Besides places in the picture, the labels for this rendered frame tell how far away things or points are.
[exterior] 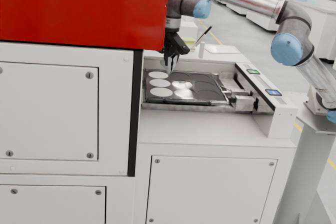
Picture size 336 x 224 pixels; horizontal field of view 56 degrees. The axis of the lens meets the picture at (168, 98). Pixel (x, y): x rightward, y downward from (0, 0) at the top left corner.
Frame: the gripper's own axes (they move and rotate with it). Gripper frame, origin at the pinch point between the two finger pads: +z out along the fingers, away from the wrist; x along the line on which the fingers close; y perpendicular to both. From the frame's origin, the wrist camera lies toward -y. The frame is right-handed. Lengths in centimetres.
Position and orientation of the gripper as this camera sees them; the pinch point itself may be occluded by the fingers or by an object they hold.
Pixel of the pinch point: (170, 72)
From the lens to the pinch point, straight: 143.9
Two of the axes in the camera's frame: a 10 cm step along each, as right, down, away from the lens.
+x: -6.9, 2.4, -6.8
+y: -7.2, -3.5, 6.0
